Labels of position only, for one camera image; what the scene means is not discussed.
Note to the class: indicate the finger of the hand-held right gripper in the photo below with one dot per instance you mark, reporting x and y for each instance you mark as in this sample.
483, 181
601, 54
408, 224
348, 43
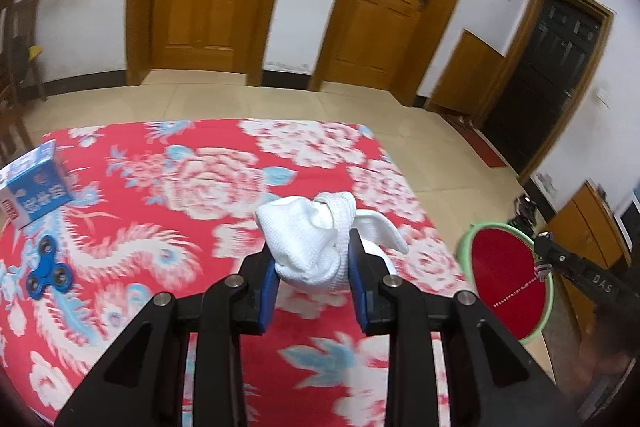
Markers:
590, 269

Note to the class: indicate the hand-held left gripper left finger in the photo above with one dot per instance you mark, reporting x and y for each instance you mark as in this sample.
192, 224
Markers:
267, 302

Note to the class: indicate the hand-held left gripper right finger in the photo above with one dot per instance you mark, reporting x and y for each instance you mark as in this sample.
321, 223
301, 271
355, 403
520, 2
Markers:
357, 297

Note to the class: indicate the white knotted cloth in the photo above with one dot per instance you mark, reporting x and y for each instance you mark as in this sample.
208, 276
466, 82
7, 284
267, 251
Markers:
305, 247

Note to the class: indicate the red green plastic stool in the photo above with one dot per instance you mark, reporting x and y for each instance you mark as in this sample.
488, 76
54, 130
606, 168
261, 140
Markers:
500, 267

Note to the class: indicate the light wooden cabinet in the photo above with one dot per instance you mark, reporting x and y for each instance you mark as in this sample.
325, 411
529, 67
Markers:
585, 217

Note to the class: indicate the dark shoes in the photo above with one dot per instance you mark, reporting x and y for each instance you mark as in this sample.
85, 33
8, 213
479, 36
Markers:
524, 211

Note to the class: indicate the red floral tablecloth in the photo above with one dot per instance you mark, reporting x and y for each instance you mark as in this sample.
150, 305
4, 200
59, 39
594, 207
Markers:
200, 187

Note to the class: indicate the red door mat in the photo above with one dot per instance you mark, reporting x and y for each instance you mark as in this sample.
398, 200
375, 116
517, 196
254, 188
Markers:
480, 142

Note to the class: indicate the blue fidget spinner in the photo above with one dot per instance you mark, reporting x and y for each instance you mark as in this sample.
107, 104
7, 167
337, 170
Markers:
50, 267

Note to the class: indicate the blue and white milk carton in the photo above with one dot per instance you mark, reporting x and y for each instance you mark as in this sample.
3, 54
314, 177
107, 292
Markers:
35, 192

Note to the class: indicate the wooden panel door with latch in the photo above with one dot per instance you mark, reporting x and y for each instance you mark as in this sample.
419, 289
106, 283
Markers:
390, 7

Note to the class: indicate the yellow seat cushion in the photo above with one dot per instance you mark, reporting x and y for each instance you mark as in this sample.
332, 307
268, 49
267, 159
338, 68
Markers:
34, 52

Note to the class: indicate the dark wooden dining chair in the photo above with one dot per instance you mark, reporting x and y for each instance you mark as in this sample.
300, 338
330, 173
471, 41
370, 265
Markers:
27, 22
7, 57

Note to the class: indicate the white wall switch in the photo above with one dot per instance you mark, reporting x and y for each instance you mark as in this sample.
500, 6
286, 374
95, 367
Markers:
600, 96

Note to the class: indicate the dark door with wooden frame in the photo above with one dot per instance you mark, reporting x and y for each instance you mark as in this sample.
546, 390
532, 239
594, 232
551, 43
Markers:
545, 77

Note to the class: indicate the low wooden wall panel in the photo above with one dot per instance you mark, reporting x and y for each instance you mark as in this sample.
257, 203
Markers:
465, 77

